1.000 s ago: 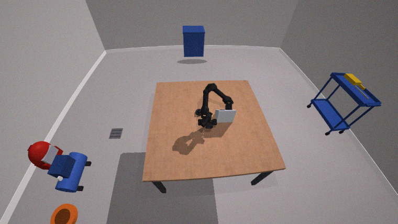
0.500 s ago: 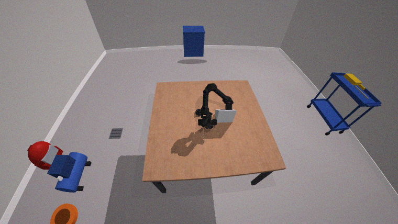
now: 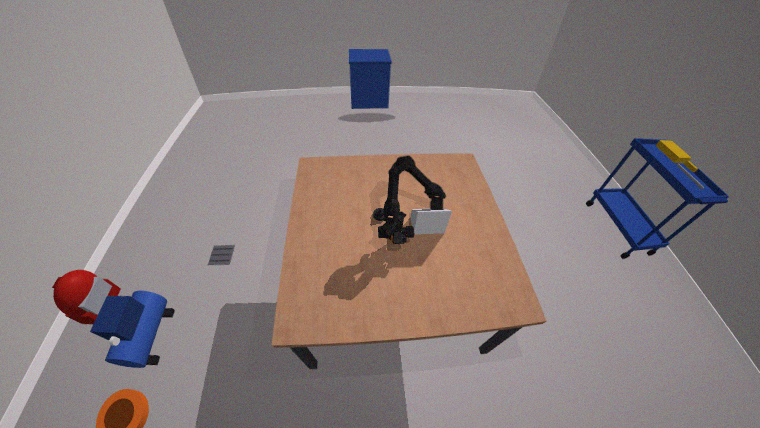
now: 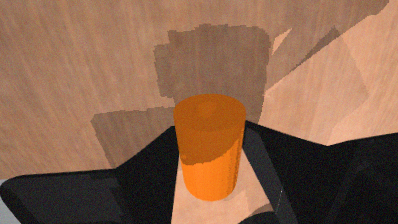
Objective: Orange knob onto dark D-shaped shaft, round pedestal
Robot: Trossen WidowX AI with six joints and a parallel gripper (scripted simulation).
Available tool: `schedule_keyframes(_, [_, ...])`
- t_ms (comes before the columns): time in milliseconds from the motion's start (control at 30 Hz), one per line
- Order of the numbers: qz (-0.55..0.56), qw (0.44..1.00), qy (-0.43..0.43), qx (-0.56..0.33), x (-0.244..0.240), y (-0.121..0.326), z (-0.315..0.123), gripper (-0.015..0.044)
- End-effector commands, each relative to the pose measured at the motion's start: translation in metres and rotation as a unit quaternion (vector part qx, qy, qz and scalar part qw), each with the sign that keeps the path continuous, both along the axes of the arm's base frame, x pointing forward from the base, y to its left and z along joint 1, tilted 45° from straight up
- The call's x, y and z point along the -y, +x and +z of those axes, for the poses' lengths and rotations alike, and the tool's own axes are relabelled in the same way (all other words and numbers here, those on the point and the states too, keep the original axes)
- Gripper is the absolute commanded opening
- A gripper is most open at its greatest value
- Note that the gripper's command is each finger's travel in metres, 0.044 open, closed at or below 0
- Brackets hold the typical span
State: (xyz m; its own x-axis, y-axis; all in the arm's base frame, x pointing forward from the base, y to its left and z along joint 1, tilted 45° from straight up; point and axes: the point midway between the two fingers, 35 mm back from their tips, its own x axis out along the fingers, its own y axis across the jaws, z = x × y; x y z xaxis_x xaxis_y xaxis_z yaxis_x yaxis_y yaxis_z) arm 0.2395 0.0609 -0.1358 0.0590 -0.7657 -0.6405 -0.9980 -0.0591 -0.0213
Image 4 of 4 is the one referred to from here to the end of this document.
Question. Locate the orange knob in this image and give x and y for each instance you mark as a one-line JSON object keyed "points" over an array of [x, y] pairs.
{"points": [[210, 131]]}

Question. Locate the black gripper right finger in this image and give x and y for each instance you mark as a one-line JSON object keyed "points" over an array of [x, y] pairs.
{"points": [[307, 182]]}

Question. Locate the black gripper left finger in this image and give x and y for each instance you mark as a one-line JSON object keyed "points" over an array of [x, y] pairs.
{"points": [[139, 191]]}

